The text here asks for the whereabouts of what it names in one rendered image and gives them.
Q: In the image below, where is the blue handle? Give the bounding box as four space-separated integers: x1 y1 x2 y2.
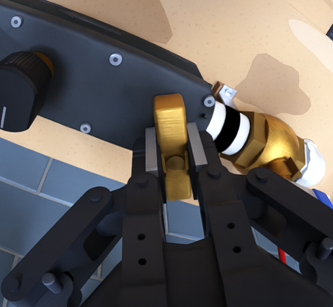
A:
311 188 333 209

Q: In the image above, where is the white pipe end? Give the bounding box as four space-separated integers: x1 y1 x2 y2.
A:
295 137 326 187

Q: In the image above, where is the dark grey manifold body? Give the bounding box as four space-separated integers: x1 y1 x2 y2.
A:
0 0 217 152

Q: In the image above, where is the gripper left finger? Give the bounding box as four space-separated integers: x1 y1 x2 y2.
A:
1 126 168 307

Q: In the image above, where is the brown and white bracket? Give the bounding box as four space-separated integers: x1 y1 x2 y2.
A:
211 81 238 106

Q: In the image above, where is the white and black pipe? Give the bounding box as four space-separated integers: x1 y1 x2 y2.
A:
205 101 251 157

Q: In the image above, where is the black round knob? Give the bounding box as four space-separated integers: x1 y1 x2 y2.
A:
0 50 55 133

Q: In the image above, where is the red cable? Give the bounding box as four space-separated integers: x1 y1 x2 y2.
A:
276 246 287 266

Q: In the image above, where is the brass lever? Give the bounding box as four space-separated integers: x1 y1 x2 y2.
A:
152 93 194 202

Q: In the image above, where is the brass ball valve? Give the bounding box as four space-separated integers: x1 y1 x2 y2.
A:
220 111 306 181

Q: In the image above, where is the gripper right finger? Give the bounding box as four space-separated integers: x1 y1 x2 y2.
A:
185 121 333 307

